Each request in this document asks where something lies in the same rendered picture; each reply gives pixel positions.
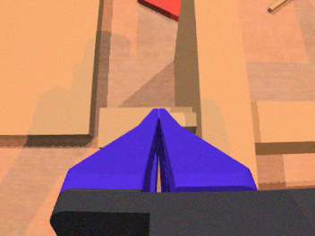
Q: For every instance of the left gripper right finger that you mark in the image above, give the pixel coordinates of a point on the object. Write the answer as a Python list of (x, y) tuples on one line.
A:
[(194, 165)]

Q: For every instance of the red flat block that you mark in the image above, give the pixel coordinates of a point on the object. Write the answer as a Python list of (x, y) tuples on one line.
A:
[(169, 8)]

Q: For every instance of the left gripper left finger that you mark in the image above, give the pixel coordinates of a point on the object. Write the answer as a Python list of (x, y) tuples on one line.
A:
[(125, 163)]

